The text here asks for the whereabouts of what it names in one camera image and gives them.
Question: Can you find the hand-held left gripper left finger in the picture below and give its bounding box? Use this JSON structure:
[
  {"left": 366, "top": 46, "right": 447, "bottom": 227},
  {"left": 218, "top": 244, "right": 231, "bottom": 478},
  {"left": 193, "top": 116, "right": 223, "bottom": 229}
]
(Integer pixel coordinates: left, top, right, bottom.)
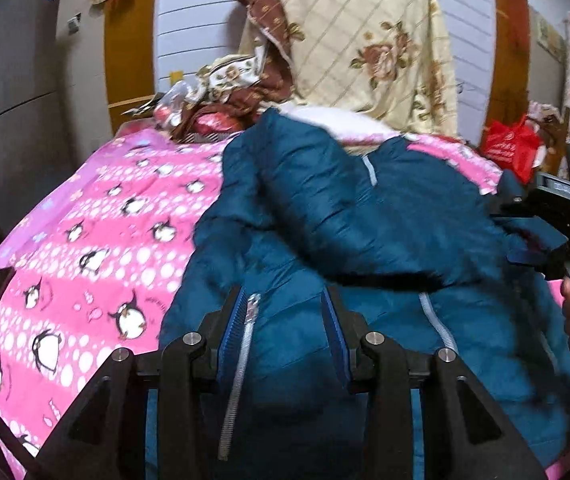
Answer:
[{"left": 35, "top": 285, "right": 248, "bottom": 480}]

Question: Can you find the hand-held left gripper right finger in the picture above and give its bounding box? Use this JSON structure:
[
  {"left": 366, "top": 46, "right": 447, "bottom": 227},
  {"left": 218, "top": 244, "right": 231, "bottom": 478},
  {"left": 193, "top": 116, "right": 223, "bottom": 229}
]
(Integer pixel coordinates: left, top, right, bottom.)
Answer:
[{"left": 321, "top": 285, "right": 550, "bottom": 480}]

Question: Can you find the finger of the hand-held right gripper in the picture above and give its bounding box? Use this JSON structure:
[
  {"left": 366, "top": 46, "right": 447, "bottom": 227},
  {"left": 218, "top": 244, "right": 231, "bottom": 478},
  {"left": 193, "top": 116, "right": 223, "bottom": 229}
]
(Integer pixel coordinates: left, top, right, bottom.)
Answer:
[
  {"left": 507, "top": 244, "right": 570, "bottom": 282},
  {"left": 487, "top": 194, "right": 536, "bottom": 220}
]

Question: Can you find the dark blue padded jacket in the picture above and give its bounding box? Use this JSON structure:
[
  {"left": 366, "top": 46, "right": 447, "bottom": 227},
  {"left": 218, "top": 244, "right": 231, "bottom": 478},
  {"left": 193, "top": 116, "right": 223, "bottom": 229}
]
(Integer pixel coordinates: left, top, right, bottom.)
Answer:
[{"left": 157, "top": 107, "right": 570, "bottom": 480}]

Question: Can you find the red plastic bag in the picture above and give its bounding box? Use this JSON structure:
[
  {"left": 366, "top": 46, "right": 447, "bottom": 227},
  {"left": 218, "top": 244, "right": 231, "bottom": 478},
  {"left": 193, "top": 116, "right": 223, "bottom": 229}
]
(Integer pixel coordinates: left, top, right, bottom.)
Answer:
[{"left": 480, "top": 115, "right": 542, "bottom": 184}]

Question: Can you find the wooden chair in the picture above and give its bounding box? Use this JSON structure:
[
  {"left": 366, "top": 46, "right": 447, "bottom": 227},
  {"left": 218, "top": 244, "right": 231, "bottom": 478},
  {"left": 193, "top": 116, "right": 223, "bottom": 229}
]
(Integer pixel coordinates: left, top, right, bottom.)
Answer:
[{"left": 529, "top": 102, "right": 570, "bottom": 183}]

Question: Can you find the brown wooden door panel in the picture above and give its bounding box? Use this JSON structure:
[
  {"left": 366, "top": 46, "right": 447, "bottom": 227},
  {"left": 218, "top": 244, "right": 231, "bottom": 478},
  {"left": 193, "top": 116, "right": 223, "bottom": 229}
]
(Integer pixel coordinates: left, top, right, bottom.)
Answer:
[
  {"left": 482, "top": 0, "right": 532, "bottom": 136},
  {"left": 104, "top": 0, "right": 160, "bottom": 133}
]

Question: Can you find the pink penguin print blanket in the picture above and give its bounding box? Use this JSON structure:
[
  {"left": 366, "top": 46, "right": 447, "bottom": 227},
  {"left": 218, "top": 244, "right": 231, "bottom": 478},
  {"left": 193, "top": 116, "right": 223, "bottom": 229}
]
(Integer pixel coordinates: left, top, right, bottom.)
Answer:
[{"left": 0, "top": 127, "right": 570, "bottom": 480}]

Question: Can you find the white pillow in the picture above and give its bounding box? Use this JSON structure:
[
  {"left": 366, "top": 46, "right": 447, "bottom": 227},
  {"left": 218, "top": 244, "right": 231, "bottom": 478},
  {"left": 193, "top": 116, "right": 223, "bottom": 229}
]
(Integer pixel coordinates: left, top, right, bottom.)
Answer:
[{"left": 279, "top": 104, "right": 402, "bottom": 142}]

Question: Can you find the red patterned packet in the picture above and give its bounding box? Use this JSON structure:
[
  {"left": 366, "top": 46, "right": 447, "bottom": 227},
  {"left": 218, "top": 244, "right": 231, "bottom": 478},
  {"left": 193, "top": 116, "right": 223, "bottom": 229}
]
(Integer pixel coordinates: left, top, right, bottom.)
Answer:
[{"left": 196, "top": 113, "right": 246, "bottom": 138}]

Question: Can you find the cream floral hanging quilt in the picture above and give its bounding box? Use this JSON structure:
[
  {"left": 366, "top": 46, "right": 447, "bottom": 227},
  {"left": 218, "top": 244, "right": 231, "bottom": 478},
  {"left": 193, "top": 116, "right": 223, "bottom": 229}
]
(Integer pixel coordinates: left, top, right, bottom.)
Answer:
[{"left": 222, "top": 0, "right": 462, "bottom": 137}]

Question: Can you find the clear plastic bag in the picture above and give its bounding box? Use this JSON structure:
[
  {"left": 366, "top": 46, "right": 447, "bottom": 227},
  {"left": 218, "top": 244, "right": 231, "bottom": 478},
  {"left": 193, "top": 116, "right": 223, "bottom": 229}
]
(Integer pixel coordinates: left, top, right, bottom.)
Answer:
[{"left": 154, "top": 80, "right": 206, "bottom": 127}]

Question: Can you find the crumpled brown floral cloth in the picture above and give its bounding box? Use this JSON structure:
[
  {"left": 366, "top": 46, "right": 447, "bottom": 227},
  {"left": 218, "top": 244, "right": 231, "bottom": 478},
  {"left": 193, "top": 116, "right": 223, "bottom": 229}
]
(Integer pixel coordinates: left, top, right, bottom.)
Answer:
[{"left": 197, "top": 52, "right": 296, "bottom": 128}]

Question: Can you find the grey refrigerator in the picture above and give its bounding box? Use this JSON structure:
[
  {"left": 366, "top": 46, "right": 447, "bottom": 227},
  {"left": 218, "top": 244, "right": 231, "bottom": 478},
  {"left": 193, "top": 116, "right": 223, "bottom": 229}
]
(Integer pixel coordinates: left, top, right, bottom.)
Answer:
[{"left": 0, "top": 0, "right": 112, "bottom": 233}]

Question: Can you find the framed wall picture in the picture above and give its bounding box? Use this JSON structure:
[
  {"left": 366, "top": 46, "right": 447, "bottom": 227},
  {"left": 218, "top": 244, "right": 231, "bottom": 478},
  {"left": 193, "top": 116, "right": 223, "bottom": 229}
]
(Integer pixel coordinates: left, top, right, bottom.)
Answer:
[{"left": 535, "top": 12, "right": 566, "bottom": 64}]

